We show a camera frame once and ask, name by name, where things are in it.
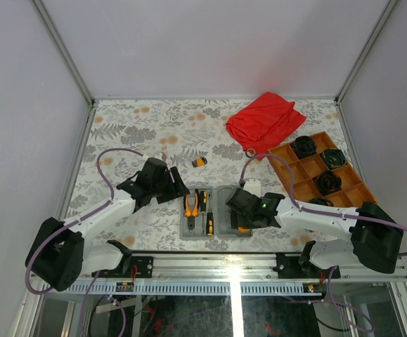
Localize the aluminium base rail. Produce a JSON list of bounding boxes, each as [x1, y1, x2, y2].
[[62, 249, 407, 296]]

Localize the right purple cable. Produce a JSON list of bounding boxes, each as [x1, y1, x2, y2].
[[240, 152, 407, 333]]

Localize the black tape roll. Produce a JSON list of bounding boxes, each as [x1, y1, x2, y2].
[[245, 147, 257, 158]]

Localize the black orange spinning top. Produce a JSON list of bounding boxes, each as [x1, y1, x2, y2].
[[314, 171, 342, 196]]

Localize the orange tape measure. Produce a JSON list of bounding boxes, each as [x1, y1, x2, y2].
[[238, 227, 252, 234]]

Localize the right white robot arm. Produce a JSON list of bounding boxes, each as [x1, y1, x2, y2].
[[225, 188, 403, 277]]

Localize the black yellow screwdriver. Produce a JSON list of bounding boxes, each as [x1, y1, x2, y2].
[[199, 190, 208, 214], [206, 194, 214, 237]]

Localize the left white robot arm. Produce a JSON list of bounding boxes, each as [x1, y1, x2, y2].
[[25, 157, 189, 291]]

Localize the grey plastic tool case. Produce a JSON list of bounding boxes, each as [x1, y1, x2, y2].
[[180, 185, 252, 240]]

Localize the orange handled pliers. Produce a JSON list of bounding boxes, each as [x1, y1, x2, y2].
[[183, 189, 200, 232]]

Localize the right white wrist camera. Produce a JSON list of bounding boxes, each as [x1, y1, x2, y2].
[[243, 179, 261, 197]]

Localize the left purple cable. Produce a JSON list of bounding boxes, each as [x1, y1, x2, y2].
[[24, 147, 151, 337]]

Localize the hex key set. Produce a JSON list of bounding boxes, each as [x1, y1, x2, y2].
[[191, 157, 207, 168]]

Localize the black spinning top upper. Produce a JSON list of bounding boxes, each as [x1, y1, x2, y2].
[[292, 136, 317, 159]]

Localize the red folded cloth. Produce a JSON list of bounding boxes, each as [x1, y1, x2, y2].
[[226, 92, 306, 159]]

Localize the purple cable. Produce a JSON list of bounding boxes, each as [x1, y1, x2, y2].
[[240, 152, 407, 333], [24, 147, 151, 337]]

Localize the green black spinning top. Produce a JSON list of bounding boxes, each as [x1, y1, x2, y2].
[[320, 148, 347, 170]]

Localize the wooden compartment tray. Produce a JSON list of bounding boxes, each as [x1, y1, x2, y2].
[[268, 132, 377, 207]]

